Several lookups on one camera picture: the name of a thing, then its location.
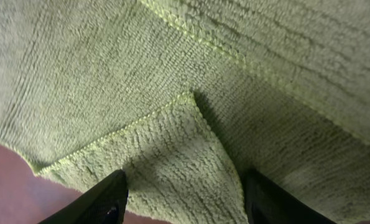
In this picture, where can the light green microfiber cloth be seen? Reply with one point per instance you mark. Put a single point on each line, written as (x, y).
(188, 96)

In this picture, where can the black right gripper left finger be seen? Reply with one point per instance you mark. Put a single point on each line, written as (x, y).
(105, 203)

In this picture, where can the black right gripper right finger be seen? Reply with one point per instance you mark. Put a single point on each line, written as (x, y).
(266, 203)

